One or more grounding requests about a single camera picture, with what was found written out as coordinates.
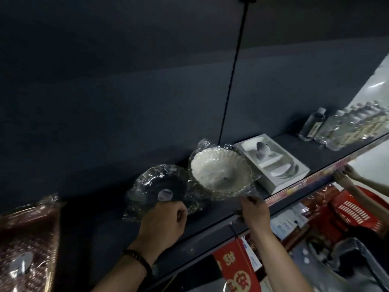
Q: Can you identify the person's right hand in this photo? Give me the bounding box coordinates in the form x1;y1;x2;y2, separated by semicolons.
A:
234;196;271;238

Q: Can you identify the dark metal shelf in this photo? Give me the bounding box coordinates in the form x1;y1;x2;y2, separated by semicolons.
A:
0;0;389;292

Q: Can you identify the grey plastic basket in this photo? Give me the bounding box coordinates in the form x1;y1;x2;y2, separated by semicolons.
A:
331;237;389;292

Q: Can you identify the row of clear bottles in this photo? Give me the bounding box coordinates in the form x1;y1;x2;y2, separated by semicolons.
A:
297;100;389;152

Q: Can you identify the person's left hand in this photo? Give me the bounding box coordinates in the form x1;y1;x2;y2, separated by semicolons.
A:
130;200;188;266

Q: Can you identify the white bowl set box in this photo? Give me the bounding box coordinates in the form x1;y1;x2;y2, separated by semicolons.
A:
234;133;311;195

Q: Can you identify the person's right forearm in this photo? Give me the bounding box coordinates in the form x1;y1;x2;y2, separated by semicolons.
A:
248;229;306;292

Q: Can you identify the white scalloped bowl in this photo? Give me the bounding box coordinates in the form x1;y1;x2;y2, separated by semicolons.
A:
189;146;257;200

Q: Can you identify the white paper card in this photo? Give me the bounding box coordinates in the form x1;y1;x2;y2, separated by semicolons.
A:
270;203;309;240

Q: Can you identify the black scalloped plate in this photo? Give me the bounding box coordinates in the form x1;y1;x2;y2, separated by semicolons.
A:
123;163;210;223

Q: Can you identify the rose pink rectangular tray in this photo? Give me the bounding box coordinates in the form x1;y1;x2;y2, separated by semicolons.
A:
0;194;63;292

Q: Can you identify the person's left forearm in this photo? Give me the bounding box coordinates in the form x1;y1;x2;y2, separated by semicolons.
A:
91;258;150;292

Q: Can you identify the red shopping basket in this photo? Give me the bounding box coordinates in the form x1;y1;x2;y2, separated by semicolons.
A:
331;189;389;230

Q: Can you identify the black beaded bracelet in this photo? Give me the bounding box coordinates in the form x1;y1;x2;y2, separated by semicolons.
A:
121;249;153;276

